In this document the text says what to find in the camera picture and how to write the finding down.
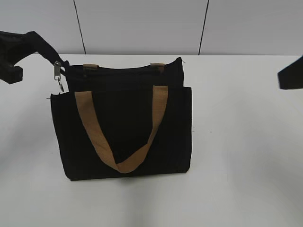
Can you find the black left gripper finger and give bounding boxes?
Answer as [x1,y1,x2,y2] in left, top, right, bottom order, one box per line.
[0,31,62,67]
[0,61,23,84]

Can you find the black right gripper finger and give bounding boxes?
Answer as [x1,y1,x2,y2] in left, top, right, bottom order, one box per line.
[277,57,303,90]

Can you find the silver metal zipper pull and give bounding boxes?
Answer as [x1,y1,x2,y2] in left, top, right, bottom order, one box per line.
[53,61,65,93]

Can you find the black tote bag tan handles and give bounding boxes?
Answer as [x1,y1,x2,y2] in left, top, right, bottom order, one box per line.
[50,58,192,181]

